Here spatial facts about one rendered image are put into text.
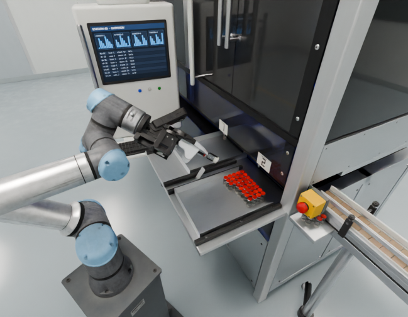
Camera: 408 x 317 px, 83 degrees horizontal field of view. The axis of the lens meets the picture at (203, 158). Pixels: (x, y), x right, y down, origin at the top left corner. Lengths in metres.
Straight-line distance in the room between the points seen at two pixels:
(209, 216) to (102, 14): 1.10
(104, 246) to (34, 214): 0.22
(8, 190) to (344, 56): 0.83
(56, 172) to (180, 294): 1.34
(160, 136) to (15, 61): 5.61
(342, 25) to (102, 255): 0.89
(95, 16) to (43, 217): 0.98
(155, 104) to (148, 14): 0.50
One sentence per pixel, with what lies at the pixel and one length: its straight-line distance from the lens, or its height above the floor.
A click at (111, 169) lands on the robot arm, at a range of 0.61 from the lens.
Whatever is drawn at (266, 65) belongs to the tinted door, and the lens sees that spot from 0.94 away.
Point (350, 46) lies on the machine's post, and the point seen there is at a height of 1.52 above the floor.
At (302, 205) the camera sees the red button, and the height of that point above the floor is 1.01.
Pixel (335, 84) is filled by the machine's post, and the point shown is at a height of 1.42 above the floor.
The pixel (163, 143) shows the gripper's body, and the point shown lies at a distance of 0.66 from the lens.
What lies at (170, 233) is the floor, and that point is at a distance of 2.02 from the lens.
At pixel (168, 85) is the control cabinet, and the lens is 1.55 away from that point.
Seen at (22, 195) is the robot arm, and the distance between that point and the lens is 0.63.
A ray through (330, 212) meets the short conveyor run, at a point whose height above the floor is 0.93.
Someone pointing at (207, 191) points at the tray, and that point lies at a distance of 1.07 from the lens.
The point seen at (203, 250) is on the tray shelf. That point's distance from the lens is 0.89.
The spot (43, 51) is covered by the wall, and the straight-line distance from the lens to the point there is 6.09.
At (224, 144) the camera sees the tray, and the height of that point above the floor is 0.88.
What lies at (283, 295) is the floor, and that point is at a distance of 1.85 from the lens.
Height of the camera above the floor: 1.65
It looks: 37 degrees down
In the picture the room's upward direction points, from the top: straight up
